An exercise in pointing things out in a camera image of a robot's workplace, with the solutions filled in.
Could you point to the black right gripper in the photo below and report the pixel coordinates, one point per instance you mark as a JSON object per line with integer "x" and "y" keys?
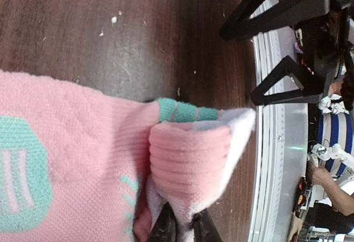
{"x": 325, "y": 26}

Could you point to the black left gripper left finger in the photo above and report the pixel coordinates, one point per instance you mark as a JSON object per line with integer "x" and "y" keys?
{"x": 165, "y": 228}

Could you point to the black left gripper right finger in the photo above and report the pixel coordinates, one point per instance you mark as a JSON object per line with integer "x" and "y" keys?
{"x": 204, "y": 228}

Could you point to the pink mint patterned sock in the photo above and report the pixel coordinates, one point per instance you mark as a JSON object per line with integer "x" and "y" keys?
{"x": 78, "y": 165}

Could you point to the person in striped shirt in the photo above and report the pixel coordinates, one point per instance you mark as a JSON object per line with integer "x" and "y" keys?
{"x": 331, "y": 163}

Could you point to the aluminium table edge rail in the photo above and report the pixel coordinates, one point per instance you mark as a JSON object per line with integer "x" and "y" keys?
{"x": 282, "y": 138}

